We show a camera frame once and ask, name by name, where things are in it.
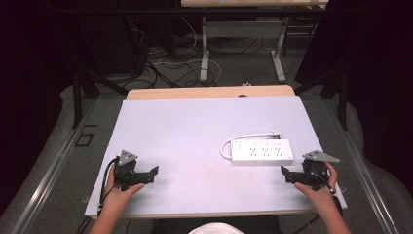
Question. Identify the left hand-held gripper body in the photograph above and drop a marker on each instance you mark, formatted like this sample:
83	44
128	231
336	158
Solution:
125	172

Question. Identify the white table mat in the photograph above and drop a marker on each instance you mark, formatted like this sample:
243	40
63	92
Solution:
201	136

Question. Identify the person's right hand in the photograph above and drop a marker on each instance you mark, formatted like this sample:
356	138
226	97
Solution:
323	196

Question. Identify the person's left hand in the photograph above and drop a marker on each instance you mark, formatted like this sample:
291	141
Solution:
117	200

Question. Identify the white desk with metal legs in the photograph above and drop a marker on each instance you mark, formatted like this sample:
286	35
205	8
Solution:
243	27

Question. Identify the black floor socket frame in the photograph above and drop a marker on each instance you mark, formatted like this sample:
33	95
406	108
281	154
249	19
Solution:
84	139

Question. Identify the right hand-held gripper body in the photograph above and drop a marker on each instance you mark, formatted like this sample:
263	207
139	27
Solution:
314	174

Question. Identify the black metal stand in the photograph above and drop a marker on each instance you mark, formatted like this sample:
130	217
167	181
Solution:
78	94
337	91

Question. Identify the metal floor rail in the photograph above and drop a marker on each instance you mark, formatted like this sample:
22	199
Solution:
363	169
48	175

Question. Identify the white power strip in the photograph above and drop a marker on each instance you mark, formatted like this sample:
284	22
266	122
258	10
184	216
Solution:
263	152

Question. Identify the person's white clothing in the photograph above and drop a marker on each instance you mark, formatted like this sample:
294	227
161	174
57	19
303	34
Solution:
216	229

